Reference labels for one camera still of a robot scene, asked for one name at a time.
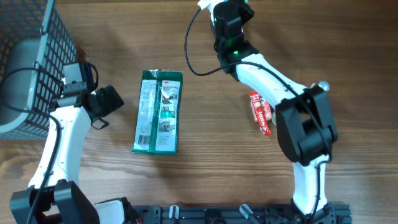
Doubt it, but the green 3M gloves package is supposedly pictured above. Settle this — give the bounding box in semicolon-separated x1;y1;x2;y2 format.
132;70;183;155

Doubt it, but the black right camera cable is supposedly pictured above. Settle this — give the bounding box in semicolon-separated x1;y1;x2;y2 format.
184;7;333;224

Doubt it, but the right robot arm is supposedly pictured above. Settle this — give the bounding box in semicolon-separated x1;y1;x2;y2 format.
207;1;338;223

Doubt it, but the red Nescafe coffee stick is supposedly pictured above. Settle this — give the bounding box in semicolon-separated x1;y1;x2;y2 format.
249;91;272;136

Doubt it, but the grey plastic mesh basket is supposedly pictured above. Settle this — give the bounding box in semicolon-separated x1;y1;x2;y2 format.
1;0;78;139

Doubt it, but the yellow liquid bottle silver cap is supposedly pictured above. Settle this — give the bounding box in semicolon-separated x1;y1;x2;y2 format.
310;80;330;91

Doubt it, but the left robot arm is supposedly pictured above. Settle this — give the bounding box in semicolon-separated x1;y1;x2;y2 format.
10;62;141;223

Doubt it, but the red Kleenex tissue pack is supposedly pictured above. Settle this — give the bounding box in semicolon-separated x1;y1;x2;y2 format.
251;101;272;123

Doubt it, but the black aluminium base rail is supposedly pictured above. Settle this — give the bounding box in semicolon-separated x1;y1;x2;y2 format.
75;203;353;224

